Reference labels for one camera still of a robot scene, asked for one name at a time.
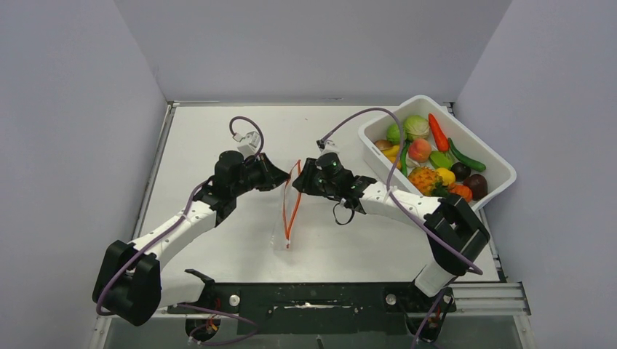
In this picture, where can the dark red beet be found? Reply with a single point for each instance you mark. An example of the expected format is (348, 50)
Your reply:
(478, 186)

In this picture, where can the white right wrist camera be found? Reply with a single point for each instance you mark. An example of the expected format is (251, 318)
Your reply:
(327, 146)

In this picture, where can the pale green cabbage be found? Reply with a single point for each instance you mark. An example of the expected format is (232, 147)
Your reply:
(416, 127)

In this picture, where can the orange fruit piece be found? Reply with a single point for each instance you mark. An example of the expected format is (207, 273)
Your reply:
(393, 159)

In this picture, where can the toy peach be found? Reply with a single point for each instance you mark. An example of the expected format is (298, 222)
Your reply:
(419, 150)

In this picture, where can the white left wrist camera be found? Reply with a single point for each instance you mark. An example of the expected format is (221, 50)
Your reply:
(248, 144)

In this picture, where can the red chili pepper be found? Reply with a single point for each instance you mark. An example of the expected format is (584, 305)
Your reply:
(440, 139)

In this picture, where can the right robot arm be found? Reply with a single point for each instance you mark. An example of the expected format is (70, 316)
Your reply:
(455, 233)

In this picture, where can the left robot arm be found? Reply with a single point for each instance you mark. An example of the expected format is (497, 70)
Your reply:
(130, 283)

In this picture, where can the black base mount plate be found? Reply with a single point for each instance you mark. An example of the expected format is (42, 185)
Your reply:
(393, 308)

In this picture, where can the small green cabbage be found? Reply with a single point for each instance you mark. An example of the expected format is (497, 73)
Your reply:
(396, 134)

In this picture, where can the brown onion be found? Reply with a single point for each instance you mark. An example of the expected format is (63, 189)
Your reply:
(383, 145)

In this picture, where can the toy pineapple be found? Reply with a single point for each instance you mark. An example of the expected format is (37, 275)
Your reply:
(428, 182)

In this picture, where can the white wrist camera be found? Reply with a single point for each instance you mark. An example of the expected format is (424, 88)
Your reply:
(327, 146)
(248, 144)

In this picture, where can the light green pepper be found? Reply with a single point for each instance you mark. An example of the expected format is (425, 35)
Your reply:
(440, 159)

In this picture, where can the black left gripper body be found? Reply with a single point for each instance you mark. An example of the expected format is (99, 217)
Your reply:
(252, 177)

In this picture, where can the dark avocado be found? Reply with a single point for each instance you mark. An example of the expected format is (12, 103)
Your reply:
(461, 171)

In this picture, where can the green bean pod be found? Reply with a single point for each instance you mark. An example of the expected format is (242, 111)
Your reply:
(403, 161)

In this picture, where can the orange pumpkin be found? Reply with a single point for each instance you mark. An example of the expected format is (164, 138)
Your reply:
(462, 190)

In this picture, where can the clear zip bag orange zipper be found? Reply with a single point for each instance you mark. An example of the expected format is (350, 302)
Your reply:
(281, 238)

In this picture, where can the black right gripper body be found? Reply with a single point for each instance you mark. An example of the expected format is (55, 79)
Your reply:
(322, 187)

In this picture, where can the yellow banana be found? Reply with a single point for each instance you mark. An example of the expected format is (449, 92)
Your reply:
(391, 152)

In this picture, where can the dark green cucumber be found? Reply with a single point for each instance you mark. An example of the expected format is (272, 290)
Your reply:
(474, 164)

